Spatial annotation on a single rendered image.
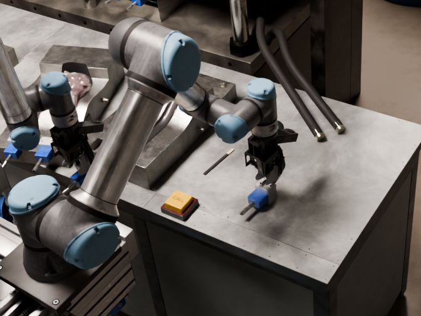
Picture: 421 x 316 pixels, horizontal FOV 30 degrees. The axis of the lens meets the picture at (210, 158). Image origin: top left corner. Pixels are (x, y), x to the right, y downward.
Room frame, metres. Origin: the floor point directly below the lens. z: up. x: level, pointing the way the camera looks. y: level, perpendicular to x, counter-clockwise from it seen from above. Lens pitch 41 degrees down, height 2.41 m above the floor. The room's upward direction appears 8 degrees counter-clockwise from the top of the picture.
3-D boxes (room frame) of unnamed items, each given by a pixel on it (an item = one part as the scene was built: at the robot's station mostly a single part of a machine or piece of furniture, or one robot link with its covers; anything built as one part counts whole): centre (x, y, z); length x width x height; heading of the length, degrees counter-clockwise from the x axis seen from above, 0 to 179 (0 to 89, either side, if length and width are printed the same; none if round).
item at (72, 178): (1.78, 0.41, 0.83); 0.13 x 0.05 x 0.05; 137
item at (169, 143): (2.00, 0.14, 0.87); 0.50 x 0.26 x 0.14; 142
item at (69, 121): (1.79, 0.39, 1.07); 0.08 x 0.08 x 0.05
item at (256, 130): (1.63, -0.16, 1.07); 0.08 x 0.08 x 0.05
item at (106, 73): (2.16, 0.47, 0.86); 0.50 x 0.26 x 0.11; 159
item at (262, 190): (1.59, -0.11, 0.83); 0.13 x 0.05 x 0.05; 133
